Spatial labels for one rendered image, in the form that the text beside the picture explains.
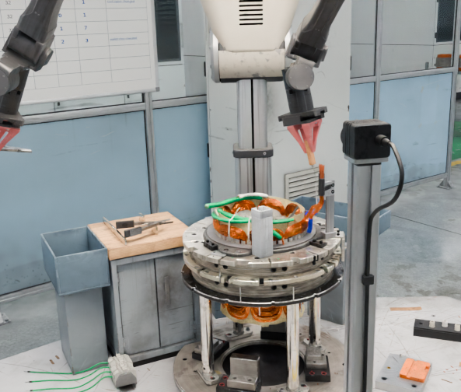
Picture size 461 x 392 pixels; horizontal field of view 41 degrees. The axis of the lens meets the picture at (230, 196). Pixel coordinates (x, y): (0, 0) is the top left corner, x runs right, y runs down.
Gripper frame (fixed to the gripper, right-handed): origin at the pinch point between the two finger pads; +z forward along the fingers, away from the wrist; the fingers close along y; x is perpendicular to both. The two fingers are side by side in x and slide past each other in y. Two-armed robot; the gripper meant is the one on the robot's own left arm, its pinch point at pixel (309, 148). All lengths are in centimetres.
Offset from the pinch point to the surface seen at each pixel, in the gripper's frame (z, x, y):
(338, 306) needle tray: 39.4, -2.3, 0.8
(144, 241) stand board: 9.2, -38.0, -22.2
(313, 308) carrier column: 31.6, -19.8, 4.4
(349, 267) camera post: 4, -64, 37
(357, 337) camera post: 13, -65, 37
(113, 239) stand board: 8, -41, -29
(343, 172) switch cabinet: 55, 224, -102
